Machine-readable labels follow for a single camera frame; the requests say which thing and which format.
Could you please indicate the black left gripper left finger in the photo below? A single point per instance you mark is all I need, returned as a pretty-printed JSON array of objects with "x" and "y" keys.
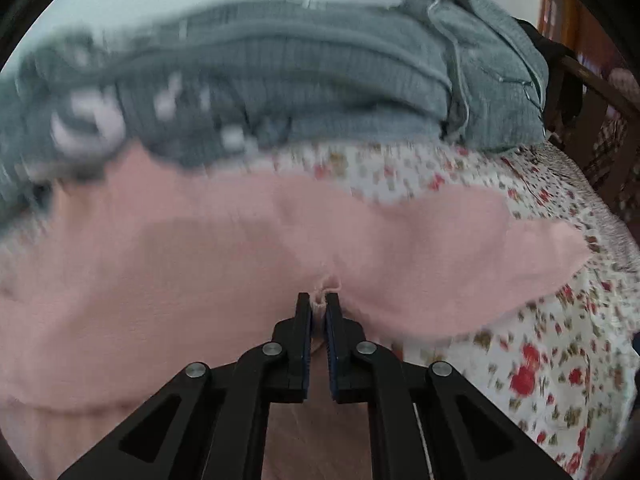
[{"x": 290, "y": 384}]

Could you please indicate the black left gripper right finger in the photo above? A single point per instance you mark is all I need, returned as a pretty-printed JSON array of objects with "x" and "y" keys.
[{"x": 346, "y": 376}]

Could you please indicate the pink knitted sweater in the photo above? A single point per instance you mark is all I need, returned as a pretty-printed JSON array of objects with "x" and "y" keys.
[{"x": 151, "y": 268}]

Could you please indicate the floral rose bed sheet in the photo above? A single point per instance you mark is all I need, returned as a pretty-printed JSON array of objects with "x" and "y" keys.
[{"x": 563, "y": 366}]

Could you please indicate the grey floral quilt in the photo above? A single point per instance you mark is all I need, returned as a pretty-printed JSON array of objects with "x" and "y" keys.
[{"x": 279, "y": 72}]

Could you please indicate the dark wooden chair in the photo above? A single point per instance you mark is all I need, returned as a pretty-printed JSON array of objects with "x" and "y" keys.
[{"x": 595, "y": 122}]

